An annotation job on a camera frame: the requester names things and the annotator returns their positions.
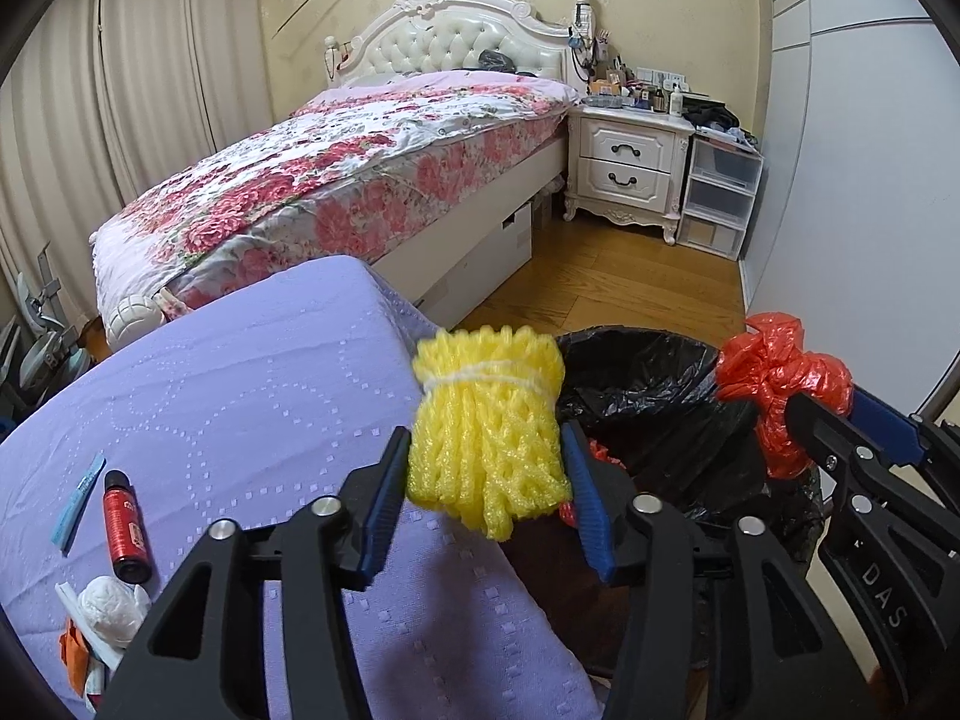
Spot red plastic bag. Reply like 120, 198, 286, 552
715, 312, 854, 481

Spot yellow foam fruit net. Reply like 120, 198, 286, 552
407, 325, 571, 543

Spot black trash bin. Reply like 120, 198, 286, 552
503, 325, 825, 678

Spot purple table cloth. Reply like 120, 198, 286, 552
2, 257, 601, 718

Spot white sliding wardrobe door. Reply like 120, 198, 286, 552
740, 0, 958, 419

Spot white under-bed box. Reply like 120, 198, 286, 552
416, 203, 532, 328

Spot red bottle black cap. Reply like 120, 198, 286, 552
103, 470, 153, 585

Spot white plastic drawer unit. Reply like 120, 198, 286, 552
677, 132, 763, 260

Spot white crumpled tissue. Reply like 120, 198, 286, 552
78, 575, 151, 650

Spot white rolled paper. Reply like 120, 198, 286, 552
55, 582, 124, 671

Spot blue paper packet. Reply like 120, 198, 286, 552
50, 452, 106, 556

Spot white nightstand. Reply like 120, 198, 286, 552
563, 104, 695, 245

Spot white printed sachet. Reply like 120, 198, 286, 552
82, 658, 107, 712

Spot floral pink bedspread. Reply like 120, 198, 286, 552
91, 70, 578, 319

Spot orange crumpled wrapper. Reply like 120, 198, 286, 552
59, 617, 89, 697

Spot grey office chair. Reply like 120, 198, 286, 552
2, 244, 93, 424

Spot bed with white headboard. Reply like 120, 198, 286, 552
101, 0, 583, 348

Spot beige curtains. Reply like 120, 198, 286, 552
2, 0, 274, 325

